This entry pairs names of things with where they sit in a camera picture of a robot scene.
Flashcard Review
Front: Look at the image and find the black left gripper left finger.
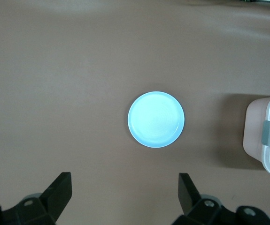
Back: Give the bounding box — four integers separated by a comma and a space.
0, 172, 73, 225

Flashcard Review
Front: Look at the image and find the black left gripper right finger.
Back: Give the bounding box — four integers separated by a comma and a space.
174, 172, 270, 225

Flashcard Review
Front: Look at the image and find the light blue round plate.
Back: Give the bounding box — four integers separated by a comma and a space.
127, 91, 185, 149

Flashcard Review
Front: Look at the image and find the brown table mat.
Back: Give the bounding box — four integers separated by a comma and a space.
0, 0, 270, 225

